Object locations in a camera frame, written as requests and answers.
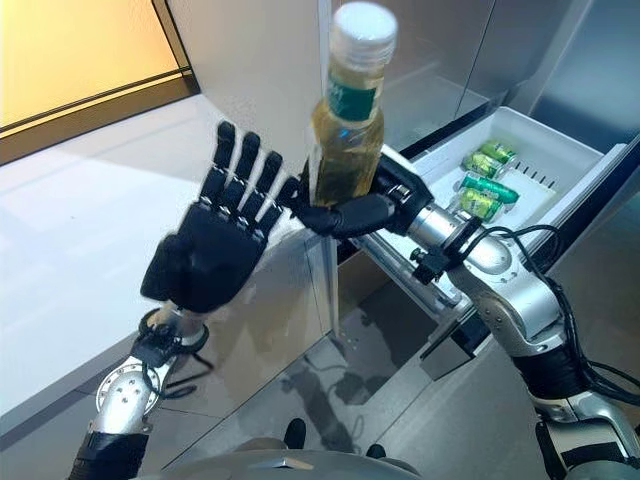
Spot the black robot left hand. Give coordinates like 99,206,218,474
139,119,301,314

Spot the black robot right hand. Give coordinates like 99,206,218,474
287,149,434,239

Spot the yellow tea bottle white cap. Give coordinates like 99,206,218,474
309,2,400,209

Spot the white plastic fridge drawer bin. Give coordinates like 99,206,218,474
349,106,610,281

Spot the stainless steel fridge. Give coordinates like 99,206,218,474
299,0,640,386

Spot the steel fridge drawer front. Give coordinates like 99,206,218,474
419,142,640,381

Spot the green drink can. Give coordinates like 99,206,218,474
455,187,496,221
462,152,509,180
478,141,520,165
462,173,517,204

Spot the white counter cabinet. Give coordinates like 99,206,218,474
0,92,334,441

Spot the white tall side panel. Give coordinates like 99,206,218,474
169,0,341,346

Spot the grey robot torso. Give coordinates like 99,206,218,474
233,436,419,480

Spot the silver drawer slide rail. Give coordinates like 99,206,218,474
349,234,466,321

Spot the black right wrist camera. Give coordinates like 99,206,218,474
412,247,451,285

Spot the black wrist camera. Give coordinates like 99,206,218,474
135,324,184,364
412,247,451,285

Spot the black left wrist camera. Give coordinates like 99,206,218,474
135,324,184,364

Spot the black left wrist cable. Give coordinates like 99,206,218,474
144,344,217,401

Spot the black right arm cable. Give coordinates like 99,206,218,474
479,224,640,401

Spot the amber backlit window wall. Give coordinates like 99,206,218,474
0,0,194,139

